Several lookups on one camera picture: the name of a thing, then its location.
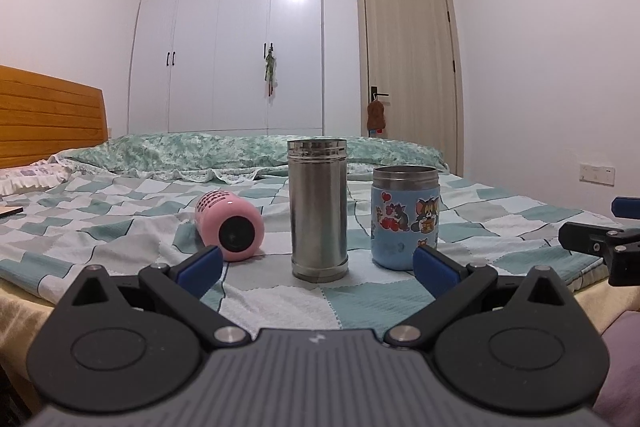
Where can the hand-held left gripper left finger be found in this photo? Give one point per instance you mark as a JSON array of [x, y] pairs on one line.
[[202, 268]]

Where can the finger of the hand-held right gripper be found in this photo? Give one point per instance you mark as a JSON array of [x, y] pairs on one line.
[[627, 207], [582, 237]]

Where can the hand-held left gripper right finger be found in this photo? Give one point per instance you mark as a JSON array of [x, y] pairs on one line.
[[434, 269]]

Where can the pink cup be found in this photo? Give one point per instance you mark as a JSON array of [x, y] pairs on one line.
[[230, 224]]

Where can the blue cartoon cup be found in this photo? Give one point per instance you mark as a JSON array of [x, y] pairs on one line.
[[405, 219]]

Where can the tall steel cup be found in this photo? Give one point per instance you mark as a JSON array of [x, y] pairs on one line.
[[318, 212]]

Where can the checkered blanket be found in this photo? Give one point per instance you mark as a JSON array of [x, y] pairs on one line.
[[125, 217]]

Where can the purple cloth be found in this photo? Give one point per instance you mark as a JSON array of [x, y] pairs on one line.
[[620, 367]]

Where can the green patterned pillow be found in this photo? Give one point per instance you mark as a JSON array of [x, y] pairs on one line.
[[200, 152]]

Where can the brown plush toy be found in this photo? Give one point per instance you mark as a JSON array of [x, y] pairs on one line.
[[376, 114]]

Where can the beige bed sheet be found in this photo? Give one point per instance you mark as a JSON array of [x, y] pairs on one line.
[[20, 332]]

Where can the white lace pillow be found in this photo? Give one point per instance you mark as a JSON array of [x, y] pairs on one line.
[[27, 177]]

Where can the dark phone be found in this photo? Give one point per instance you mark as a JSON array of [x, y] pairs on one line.
[[9, 210]]

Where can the beige wooden door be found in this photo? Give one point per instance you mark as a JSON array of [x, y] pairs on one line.
[[410, 67]]

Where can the green hanging ornament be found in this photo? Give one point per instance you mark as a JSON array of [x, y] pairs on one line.
[[270, 69]]

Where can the wooden headboard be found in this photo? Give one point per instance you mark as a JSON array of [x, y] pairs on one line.
[[47, 117]]

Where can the white wardrobe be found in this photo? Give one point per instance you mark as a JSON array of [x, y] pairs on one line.
[[225, 37]]

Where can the white wall socket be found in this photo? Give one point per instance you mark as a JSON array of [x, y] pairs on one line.
[[597, 173]]

